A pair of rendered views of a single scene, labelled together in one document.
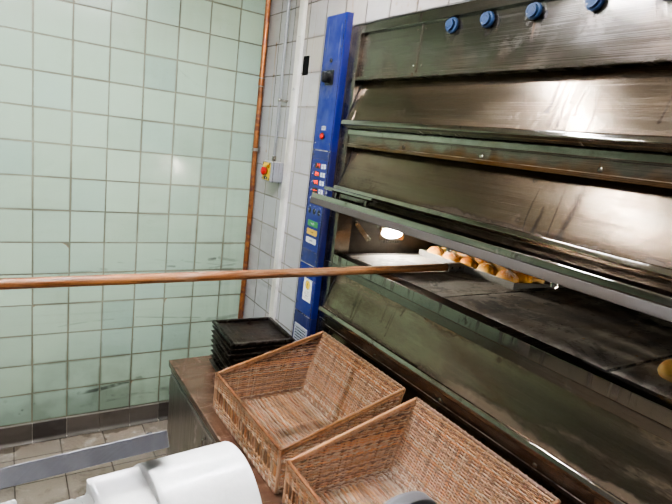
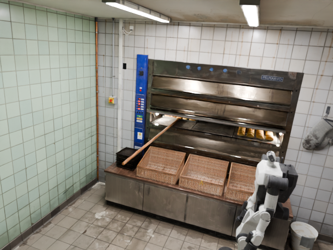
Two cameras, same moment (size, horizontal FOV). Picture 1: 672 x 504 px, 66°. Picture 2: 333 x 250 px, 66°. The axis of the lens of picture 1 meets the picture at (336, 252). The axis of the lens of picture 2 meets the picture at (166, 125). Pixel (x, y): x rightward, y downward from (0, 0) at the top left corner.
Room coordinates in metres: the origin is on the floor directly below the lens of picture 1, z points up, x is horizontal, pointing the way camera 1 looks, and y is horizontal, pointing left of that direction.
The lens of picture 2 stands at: (-0.81, 2.04, 2.28)
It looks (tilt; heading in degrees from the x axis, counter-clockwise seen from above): 17 degrees down; 322
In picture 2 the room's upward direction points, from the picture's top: 4 degrees clockwise
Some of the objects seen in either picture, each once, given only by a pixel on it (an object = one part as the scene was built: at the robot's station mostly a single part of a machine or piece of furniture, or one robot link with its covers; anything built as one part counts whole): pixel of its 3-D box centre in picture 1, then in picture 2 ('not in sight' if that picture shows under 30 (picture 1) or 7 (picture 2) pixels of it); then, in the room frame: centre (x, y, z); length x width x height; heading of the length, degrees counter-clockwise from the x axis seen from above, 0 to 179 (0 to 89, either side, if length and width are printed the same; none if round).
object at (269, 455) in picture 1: (303, 398); (161, 163); (1.74, 0.05, 0.72); 0.56 x 0.49 x 0.28; 34
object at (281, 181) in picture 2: not in sight; (276, 185); (0.04, 0.23, 1.30); 0.12 x 0.09 x 0.14; 38
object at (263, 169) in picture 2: not in sight; (274, 180); (0.15, 0.04, 1.23); 0.34 x 0.30 x 0.36; 127
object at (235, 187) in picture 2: not in sight; (250, 183); (0.74, -0.60, 0.72); 0.56 x 0.49 x 0.28; 35
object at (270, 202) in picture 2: not in sight; (268, 205); (0.06, 0.25, 1.12); 0.13 x 0.12 x 0.22; 128
